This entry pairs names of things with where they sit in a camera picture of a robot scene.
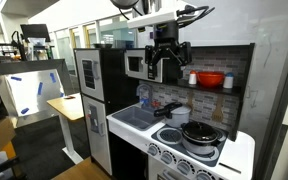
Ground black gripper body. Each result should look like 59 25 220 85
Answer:
145 21 191 66

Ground black pot lid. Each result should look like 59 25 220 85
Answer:
182 121 219 142

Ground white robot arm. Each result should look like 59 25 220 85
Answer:
110 0 214 82

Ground grey pot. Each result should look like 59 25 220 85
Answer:
182 135 220 155

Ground toy microwave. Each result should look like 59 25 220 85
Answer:
124 48 149 81

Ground white salt shaker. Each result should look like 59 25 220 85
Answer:
189 70 197 85

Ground grey toy faucet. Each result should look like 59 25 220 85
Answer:
136 84 153 109

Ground red bowl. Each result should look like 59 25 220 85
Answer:
197 71 224 88

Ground wooden spoon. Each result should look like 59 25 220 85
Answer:
187 91 194 111

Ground white pepper shaker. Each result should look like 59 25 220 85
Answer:
223 72 234 89

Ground grey toy sink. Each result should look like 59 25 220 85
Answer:
113 106 162 131

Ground metal pan on fridge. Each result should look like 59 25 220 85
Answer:
92 43 113 49

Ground wooden spatula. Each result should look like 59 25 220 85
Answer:
212 95 223 122

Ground white upper fridge door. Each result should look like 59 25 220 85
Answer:
75 49 104 101

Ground white fridge door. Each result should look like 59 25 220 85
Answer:
75 49 104 101
82 95 112 175

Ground white toy kitchen unit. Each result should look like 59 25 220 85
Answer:
74 45 255 180

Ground white lower fridge door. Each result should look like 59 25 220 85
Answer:
82 95 112 175

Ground grey stove knob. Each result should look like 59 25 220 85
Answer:
196 170 216 180
177 160 192 175
161 151 175 164
147 144 161 156

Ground wooden desk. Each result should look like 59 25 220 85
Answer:
47 93 84 164

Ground whiteboard with blue tape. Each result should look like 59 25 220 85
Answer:
0 59 74 127

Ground black monitor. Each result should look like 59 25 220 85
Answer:
20 24 50 42

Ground grey saucepan with black handle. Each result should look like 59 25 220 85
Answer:
154 102 191 128

